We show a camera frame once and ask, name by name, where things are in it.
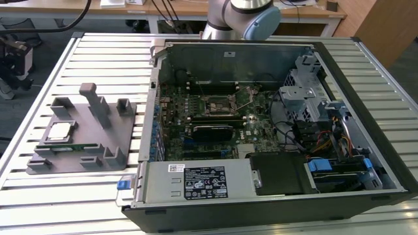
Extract silver CPU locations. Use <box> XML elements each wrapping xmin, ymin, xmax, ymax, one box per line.
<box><xmin>47</xmin><ymin>121</ymin><xmax>75</xmax><ymax>142</ymax></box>

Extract wire locking lever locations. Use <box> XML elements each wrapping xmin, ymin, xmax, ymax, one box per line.
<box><xmin>209</xmin><ymin>103</ymin><xmax>237</xmax><ymax>116</ymax></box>

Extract metal socket cover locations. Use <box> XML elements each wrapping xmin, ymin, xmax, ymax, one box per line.
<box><xmin>234</xmin><ymin>85</ymin><xmax>261</xmax><ymax>110</ymax></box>

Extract CPU socket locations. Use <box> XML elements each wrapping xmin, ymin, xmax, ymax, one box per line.
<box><xmin>203</xmin><ymin>94</ymin><xmax>238</xmax><ymax>117</ymax></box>

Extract white stand foot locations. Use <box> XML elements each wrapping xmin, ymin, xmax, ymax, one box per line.
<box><xmin>0</xmin><ymin>78</ymin><xmax>16</xmax><ymax>100</ymax></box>

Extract black mesh wastebasket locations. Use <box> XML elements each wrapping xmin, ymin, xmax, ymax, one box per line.
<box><xmin>0</xmin><ymin>18</ymin><xmax>43</xmax><ymax>47</ymax></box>

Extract wooden desk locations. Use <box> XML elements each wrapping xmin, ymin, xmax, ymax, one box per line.
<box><xmin>0</xmin><ymin>0</ymin><xmax>348</xmax><ymax>37</ymax></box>

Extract green RAM stick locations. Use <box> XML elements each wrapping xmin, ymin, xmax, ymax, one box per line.
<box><xmin>35</xmin><ymin>143</ymin><xmax>102</xmax><ymax>151</ymax></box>

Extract grey parts rack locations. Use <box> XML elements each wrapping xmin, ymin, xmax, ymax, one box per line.
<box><xmin>27</xmin><ymin>82</ymin><xmax>141</xmax><ymax>175</ymax></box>

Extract silver power supply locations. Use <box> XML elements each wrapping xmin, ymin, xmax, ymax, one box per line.
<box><xmin>133</xmin><ymin>160</ymin><xmax>259</xmax><ymax>205</ymax></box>

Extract graphics card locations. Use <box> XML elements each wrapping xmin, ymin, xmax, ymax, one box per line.
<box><xmin>191</xmin><ymin>124</ymin><xmax>235</xmax><ymax>143</ymax></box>

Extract green motherboard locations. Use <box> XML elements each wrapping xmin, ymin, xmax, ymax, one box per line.
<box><xmin>157</xmin><ymin>82</ymin><xmax>288</xmax><ymax>162</ymax></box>

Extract silver chipset heatsink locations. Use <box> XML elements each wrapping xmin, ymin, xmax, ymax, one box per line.
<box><xmin>237</xmin><ymin>144</ymin><xmax>258</xmax><ymax>155</ymax></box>

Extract black plastic shroud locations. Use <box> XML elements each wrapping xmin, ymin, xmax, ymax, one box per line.
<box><xmin>250</xmin><ymin>151</ymin><xmax>317</xmax><ymax>196</ymax></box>

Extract hard disk in blue carrier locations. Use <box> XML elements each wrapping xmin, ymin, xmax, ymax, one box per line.
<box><xmin>305</xmin><ymin>158</ymin><xmax>373</xmax><ymax>191</ymax></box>

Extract wooden cabinet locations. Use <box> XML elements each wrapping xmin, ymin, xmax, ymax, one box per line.
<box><xmin>334</xmin><ymin>0</ymin><xmax>418</xmax><ymax>69</ymax></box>

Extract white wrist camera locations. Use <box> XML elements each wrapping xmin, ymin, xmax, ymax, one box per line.
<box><xmin>19</xmin><ymin>46</ymin><xmax>36</xmax><ymax>80</ymax></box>

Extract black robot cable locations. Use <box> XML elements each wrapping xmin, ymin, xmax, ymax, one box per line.
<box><xmin>0</xmin><ymin>0</ymin><xmax>94</xmax><ymax>35</ymax></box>

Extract yellow power wire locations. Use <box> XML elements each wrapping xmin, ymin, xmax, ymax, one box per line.
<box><xmin>312</xmin><ymin>139</ymin><xmax>329</xmax><ymax>154</ymax></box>

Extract orange power wire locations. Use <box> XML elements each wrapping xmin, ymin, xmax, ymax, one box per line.
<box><xmin>341</xmin><ymin>136</ymin><xmax>357</xmax><ymax>157</ymax></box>

